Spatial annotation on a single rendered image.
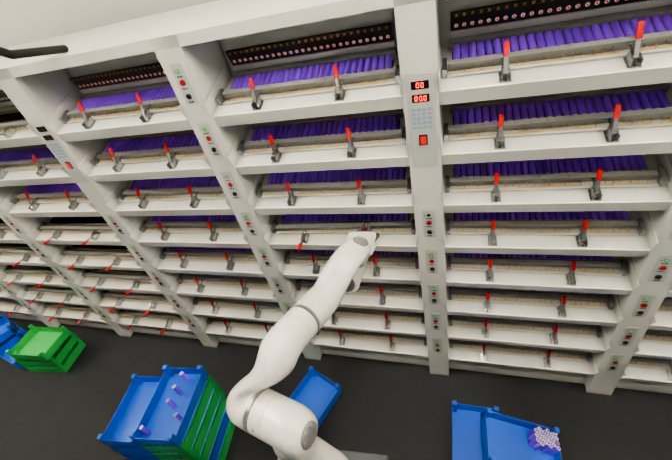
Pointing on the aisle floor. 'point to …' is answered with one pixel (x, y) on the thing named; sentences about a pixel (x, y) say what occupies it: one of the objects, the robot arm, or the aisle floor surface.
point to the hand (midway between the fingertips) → (365, 228)
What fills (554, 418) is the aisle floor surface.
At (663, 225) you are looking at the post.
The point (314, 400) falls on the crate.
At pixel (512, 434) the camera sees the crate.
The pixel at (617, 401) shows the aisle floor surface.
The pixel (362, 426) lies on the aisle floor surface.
